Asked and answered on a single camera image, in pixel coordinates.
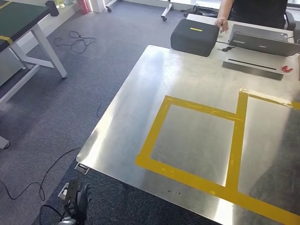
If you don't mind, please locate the white rolling stand base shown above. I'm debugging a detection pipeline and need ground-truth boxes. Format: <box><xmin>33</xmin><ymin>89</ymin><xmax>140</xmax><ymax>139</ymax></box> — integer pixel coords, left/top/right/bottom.
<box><xmin>106</xmin><ymin>0</ymin><xmax>118</xmax><ymax>13</ymax></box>
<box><xmin>161</xmin><ymin>0</ymin><xmax>174</xmax><ymax>22</ymax></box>

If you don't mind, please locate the white desk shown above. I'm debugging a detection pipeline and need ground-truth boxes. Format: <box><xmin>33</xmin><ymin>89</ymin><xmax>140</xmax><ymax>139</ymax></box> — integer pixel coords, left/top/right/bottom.
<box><xmin>186</xmin><ymin>13</ymin><xmax>300</xmax><ymax>63</ymax></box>

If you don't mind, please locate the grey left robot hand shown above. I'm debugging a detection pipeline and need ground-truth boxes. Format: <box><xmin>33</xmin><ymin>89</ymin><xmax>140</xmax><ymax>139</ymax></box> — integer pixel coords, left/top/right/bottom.
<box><xmin>70</xmin><ymin>183</ymin><xmax>92</xmax><ymax>225</ymax></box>

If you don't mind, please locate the person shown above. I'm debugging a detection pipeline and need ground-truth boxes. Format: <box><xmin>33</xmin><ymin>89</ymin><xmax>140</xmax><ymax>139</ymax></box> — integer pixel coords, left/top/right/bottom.
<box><xmin>214</xmin><ymin>0</ymin><xmax>289</xmax><ymax>33</ymax></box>

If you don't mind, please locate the green top table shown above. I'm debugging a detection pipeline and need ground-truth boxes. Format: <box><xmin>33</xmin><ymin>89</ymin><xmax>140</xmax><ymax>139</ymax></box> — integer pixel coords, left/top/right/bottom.
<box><xmin>0</xmin><ymin>0</ymin><xmax>68</xmax><ymax>150</ymax></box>

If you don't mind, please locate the black table clamp block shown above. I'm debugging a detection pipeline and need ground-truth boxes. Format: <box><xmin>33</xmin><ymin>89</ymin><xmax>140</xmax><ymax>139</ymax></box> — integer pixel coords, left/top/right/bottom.
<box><xmin>45</xmin><ymin>0</ymin><xmax>60</xmax><ymax>17</ymax></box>

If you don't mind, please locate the tangled black cable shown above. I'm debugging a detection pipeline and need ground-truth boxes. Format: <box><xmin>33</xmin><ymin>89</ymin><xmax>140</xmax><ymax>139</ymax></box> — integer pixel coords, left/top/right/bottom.
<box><xmin>54</xmin><ymin>30</ymin><xmax>96</xmax><ymax>54</ymax></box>

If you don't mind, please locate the black key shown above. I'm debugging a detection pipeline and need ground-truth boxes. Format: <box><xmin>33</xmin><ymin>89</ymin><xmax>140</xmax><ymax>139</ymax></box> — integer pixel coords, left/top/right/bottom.
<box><xmin>216</xmin><ymin>45</ymin><xmax>236</xmax><ymax>53</ymax></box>

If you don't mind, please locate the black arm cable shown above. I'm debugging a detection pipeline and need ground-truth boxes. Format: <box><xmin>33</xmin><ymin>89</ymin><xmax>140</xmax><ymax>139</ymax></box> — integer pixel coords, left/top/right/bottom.
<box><xmin>38</xmin><ymin>203</ymin><xmax>71</xmax><ymax>225</ymax></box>

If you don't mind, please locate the black case yellow label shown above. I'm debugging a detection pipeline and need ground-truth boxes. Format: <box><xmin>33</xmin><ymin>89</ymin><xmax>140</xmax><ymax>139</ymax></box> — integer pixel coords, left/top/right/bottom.
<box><xmin>170</xmin><ymin>19</ymin><xmax>219</xmax><ymax>58</ymax></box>

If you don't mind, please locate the red fire extinguisher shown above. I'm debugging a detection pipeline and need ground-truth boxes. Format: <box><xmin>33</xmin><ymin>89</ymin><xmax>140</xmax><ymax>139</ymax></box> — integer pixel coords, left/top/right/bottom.
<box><xmin>77</xmin><ymin>0</ymin><xmax>90</xmax><ymax>15</ymax></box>

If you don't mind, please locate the floor socket box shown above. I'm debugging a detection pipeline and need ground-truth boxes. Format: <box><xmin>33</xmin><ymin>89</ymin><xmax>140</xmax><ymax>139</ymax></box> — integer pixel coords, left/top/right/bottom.
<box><xmin>58</xmin><ymin>182</ymin><xmax>69</xmax><ymax>201</ymax></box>
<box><xmin>75</xmin><ymin>162</ymin><xmax>90</xmax><ymax>175</ymax></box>

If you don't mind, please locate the grey metal bar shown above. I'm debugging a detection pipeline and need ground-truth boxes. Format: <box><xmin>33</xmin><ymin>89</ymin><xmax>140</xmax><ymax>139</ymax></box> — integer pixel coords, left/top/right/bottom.
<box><xmin>222</xmin><ymin>56</ymin><xmax>284</xmax><ymax>82</ymax></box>

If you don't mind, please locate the black office chair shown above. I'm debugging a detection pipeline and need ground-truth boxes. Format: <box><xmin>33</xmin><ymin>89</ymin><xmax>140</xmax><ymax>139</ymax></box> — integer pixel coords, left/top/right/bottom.
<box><xmin>284</xmin><ymin>11</ymin><xmax>300</xmax><ymax>44</ymax></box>

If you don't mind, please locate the grey laptop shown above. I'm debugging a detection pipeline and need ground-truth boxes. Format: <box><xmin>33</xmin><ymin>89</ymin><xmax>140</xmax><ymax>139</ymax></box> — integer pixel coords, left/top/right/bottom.
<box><xmin>228</xmin><ymin>24</ymin><xmax>300</xmax><ymax>57</ymax></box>

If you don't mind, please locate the black cable bundle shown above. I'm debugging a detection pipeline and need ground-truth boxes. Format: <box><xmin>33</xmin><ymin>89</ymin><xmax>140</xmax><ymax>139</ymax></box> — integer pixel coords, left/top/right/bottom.
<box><xmin>180</xmin><ymin>4</ymin><xmax>219</xmax><ymax>18</ymax></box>

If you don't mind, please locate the steel workbench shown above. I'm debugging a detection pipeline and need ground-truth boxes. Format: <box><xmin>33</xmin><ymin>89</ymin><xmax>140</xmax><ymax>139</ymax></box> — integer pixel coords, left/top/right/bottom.
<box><xmin>76</xmin><ymin>45</ymin><xmax>300</xmax><ymax>225</ymax></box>

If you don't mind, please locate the person's hand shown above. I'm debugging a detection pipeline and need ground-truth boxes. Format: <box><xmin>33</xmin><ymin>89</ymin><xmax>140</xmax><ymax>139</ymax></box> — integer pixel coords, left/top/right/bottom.
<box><xmin>214</xmin><ymin>17</ymin><xmax>229</xmax><ymax>33</ymax></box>

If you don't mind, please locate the long black floor cable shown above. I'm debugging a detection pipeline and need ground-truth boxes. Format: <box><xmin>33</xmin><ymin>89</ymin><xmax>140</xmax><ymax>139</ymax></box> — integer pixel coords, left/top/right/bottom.
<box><xmin>0</xmin><ymin>147</ymin><xmax>81</xmax><ymax>202</ymax></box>

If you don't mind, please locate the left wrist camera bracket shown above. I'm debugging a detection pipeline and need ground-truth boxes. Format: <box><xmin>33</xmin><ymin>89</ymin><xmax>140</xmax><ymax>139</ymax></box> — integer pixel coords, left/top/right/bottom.
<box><xmin>63</xmin><ymin>179</ymin><xmax>81</xmax><ymax>206</ymax></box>

